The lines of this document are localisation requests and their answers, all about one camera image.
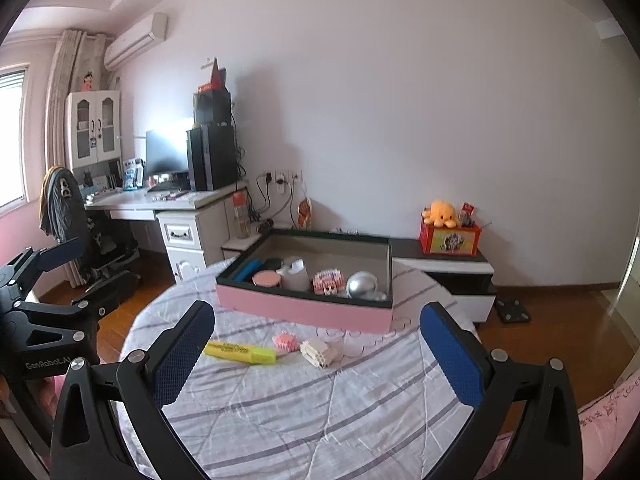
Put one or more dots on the small pink doll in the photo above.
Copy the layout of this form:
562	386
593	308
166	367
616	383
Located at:
88	82

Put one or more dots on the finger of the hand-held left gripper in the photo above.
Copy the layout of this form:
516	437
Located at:
60	252
55	317

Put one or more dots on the yellow highlighter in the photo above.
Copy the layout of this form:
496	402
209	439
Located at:
235	350

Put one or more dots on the small printed packet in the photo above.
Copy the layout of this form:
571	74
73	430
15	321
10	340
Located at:
347	230

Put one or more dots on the silver ball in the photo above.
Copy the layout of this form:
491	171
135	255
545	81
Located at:
363	286

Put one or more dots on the pink hairbrush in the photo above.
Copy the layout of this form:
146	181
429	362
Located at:
286	342

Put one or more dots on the black computer tower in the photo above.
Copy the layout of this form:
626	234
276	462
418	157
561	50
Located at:
212	157

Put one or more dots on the orange-capped bottle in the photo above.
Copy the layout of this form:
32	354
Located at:
241	217

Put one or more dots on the dark jacket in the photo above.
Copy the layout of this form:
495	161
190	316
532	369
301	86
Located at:
60	205

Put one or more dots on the low black-white cabinet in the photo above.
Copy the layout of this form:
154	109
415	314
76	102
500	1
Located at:
450	272

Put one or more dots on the pink bedding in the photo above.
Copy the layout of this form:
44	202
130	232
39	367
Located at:
610	420

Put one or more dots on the white air conditioner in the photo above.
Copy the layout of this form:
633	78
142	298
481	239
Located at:
135	42

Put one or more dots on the window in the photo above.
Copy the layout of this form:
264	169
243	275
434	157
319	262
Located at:
10	145

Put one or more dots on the red printed toy box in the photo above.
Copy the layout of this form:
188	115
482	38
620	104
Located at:
450	242

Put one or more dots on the beige curtain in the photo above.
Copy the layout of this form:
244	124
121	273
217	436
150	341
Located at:
57	100

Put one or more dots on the white cup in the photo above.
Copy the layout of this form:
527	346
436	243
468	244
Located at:
295	277

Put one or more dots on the orange plush octopus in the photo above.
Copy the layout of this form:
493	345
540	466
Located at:
441	212

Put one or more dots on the black office chair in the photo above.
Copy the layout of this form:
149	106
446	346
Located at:
107	255

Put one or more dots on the pink block toy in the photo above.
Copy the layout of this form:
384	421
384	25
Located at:
329	282

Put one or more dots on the small toy figure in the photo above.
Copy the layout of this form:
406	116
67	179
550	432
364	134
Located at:
467	215

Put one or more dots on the clear plastic cup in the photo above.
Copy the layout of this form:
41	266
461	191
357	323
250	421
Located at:
352	346

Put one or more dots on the round pink compact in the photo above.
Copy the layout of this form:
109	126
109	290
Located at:
265	279

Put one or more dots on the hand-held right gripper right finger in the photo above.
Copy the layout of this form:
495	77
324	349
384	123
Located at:
452	355

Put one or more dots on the white drawer unit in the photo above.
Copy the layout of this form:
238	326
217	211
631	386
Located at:
192	240

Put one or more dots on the black computer monitor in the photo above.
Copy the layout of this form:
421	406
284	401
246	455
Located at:
167	152

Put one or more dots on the black speaker box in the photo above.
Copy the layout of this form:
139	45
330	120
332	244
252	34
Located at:
212	109

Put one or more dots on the red triangular box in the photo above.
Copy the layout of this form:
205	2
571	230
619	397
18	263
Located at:
214	79

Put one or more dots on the small red desk item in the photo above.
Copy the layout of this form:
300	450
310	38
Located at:
167	195

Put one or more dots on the blue packaging box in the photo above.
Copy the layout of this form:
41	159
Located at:
132	175

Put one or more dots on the white wall socket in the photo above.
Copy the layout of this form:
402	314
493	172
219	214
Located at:
281	180
297	176
267	177

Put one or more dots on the long blue printed box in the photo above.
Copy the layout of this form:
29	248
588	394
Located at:
248	271

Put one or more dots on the white glass-door cabinet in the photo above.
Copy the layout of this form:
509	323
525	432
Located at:
92	130

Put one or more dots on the black bathroom scale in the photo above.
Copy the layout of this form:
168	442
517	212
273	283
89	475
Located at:
514	311

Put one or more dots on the white block toy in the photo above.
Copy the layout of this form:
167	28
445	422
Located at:
317	354

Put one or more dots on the pink storage box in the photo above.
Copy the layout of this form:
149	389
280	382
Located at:
300	312

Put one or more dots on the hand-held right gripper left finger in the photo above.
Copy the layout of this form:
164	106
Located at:
182	355

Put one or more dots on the striped quilted table cloth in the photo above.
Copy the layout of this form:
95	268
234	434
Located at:
280	410

